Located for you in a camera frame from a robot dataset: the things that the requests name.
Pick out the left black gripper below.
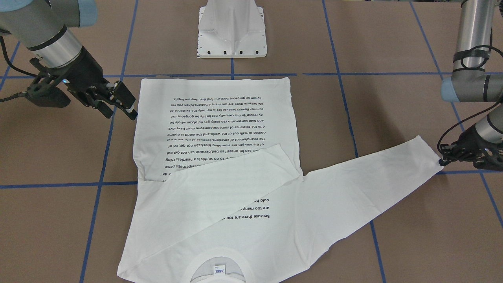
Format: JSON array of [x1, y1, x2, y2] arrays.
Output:
[[439, 127, 503, 171]]

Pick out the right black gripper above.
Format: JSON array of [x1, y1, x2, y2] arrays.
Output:
[[65, 47, 138, 121]]

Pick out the white long-sleeve printed shirt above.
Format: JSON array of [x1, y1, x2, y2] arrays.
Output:
[[117, 78, 442, 283]]

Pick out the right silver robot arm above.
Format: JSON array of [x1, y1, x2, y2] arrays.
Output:
[[0, 0, 137, 120]]

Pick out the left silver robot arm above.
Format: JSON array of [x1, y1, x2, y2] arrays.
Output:
[[437, 0, 503, 171]]

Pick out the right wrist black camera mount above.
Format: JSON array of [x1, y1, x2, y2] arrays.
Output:
[[25, 66, 71, 108]]

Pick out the white camera post with base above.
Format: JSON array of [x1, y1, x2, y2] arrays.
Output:
[[197, 0, 268, 59]]

